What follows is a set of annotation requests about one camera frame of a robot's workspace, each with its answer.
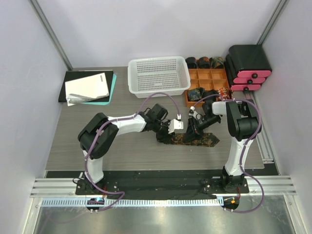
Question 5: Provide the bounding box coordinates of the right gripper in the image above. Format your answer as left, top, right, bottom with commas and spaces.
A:
183, 116, 220, 143

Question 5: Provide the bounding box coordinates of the black key-pattern tie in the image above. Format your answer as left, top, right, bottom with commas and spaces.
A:
170, 133, 220, 147

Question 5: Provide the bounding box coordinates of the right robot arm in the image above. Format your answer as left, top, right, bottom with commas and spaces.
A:
183, 97, 261, 194

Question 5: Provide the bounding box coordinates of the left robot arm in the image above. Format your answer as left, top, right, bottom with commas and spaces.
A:
78, 103, 175, 195

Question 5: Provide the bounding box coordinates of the rolled blue floral tie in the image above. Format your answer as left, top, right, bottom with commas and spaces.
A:
187, 87, 205, 101

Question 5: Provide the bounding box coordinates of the rolled plain black tie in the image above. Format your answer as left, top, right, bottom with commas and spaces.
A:
202, 90, 219, 101

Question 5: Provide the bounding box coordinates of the rolled red patterned tie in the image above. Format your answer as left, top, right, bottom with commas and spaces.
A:
218, 87, 232, 100

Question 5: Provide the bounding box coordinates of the orange compartment tray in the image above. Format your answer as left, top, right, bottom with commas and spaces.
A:
184, 68, 230, 107

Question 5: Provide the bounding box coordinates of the white plastic basket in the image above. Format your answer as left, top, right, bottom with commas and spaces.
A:
127, 56, 191, 98

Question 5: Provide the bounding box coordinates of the rolled black tie back-left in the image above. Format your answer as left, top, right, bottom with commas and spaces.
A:
185, 57, 197, 69

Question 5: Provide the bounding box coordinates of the rolled orange-black tie back-middle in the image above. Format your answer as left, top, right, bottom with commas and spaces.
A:
197, 57, 211, 69

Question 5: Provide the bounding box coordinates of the rolled green tie back-right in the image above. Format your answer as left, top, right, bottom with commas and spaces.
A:
210, 57, 224, 69

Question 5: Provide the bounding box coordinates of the teal folder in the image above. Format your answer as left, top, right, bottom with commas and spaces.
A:
83, 74, 117, 105

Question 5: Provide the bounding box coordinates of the black pink drawer unit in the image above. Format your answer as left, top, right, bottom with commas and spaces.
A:
224, 44, 272, 92

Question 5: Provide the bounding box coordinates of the white notebook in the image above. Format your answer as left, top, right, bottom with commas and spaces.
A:
65, 73, 109, 99

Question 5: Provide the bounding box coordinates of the black folder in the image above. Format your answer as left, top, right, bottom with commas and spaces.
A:
58, 70, 114, 103

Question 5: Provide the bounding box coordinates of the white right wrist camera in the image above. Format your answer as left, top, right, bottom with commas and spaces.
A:
188, 106, 198, 119

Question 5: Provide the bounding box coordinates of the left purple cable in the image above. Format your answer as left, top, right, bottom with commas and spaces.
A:
82, 93, 182, 224

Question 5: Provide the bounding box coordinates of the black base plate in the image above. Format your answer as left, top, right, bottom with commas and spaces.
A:
73, 170, 249, 200

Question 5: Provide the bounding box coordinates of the white slotted cable duct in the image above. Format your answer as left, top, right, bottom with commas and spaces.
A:
41, 196, 224, 208

